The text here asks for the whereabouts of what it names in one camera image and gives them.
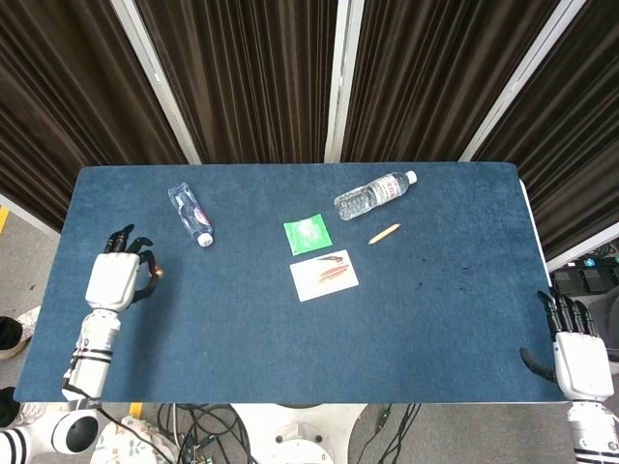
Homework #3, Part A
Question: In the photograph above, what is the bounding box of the blue table mat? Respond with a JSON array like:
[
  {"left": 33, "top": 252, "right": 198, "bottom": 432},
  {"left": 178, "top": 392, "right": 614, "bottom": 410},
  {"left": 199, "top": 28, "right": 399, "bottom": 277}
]
[{"left": 13, "top": 161, "right": 567, "bottom": 405}]

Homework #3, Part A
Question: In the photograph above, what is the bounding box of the large clear bottle red label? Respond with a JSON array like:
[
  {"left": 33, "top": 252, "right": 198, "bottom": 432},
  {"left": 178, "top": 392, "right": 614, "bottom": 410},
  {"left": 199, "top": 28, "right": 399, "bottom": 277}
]
[{"left": 333, "top": 169, "right": 419, "bottom": 221}]

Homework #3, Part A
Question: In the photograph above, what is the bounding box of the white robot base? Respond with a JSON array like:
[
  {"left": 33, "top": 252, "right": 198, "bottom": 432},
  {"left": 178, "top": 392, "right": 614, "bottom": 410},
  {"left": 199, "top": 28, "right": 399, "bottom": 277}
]
[{"left": 230, "top": 403, "right": 367, "bottom": 464}]

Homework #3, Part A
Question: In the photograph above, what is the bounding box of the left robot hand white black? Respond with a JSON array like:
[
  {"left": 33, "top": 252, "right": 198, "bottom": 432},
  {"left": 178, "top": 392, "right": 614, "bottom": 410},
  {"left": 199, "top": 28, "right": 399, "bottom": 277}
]
[{"left": 85, "top": 223, "right": 161, "bottom": 311}]

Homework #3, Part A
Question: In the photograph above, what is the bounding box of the brown curtain panel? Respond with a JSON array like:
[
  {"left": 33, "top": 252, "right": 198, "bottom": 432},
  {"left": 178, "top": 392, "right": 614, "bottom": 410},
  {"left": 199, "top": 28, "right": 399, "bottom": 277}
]
[
  {"left": 133, "top": 0, "right": 339, "bottom": 164},
  {"left": 340, "top": 0, "right": 563, "bottom": 163},
  {"left": 471, "top": 0, "right": 619, "bottom": 262},
  {"left": 0, "top": 0, "right": 189, "bottom": 234}
]

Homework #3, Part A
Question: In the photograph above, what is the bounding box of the black sneaker white sole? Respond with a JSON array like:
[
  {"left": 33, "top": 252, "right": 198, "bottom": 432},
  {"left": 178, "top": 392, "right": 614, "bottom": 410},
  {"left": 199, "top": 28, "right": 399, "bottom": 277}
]
[{"left": 0, "top": 315, "right": 31, "bottom": 361}]

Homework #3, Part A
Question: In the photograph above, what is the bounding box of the green plastic packet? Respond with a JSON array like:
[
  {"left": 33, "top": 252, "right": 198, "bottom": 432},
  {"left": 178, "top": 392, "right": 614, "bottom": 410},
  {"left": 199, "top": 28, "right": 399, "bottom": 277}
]
[{"left": 282, "top": 213, "right": 332, "bottom": 257}]

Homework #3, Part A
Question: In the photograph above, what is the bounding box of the small clear bottle purple label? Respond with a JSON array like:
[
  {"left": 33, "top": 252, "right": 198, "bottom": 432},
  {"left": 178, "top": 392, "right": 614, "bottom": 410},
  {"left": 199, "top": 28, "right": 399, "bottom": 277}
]
[{"left": 167, "top": 182, "right": 215, "bottom": 247}]

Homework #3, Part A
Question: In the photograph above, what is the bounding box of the floral cloth bag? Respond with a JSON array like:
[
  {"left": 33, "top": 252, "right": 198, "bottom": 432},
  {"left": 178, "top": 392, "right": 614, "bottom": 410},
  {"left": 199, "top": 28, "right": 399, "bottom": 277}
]
[{"left": 89, "top": 416, "right": 178, "bottom": 464}]

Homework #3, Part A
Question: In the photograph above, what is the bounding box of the black cable bundle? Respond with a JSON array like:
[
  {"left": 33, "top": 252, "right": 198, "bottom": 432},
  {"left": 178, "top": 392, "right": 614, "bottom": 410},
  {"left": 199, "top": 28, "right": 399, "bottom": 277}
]
[{"left": 155, "top": 403, "right": 253, "bottom": 464}]

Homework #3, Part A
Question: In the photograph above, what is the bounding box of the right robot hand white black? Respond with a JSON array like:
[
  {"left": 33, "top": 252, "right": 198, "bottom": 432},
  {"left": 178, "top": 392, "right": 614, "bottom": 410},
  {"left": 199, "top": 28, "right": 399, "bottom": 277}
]
[{"left": 518, "top": 288, "right": 612, "bottom": 402}]

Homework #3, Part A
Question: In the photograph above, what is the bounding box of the white partition post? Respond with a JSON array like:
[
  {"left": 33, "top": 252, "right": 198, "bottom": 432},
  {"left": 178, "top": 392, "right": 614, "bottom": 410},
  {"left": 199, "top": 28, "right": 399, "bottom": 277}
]
[
  {"left": 323, "top": 0, "right": 366, "bottom": 163},
  {"left": 109, "top": 0, "right": 202, "bottom": 165},
  {"left": 458, "top": 0, "right": 594, "bottom": 162}
]

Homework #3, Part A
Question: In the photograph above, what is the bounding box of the black cable with green connector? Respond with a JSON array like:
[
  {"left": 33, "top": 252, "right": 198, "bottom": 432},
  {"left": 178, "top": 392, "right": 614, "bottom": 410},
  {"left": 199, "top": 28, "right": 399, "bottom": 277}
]
[{"left": 355, "top": 403, "right": 423, "bottom": 464}]

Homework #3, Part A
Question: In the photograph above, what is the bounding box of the white card red print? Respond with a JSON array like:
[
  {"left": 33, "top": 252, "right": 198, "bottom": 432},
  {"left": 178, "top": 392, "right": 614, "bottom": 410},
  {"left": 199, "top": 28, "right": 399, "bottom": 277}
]
[{"left": 288, "top": 248, "right": 360, "bottom": 304}]

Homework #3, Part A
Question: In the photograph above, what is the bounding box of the short wooden pencil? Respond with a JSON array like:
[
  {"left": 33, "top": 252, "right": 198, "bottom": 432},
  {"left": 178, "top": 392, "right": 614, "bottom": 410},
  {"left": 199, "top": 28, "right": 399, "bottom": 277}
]
[{"left": 368, "top": 222, "right": 402, "bottom": 247}]

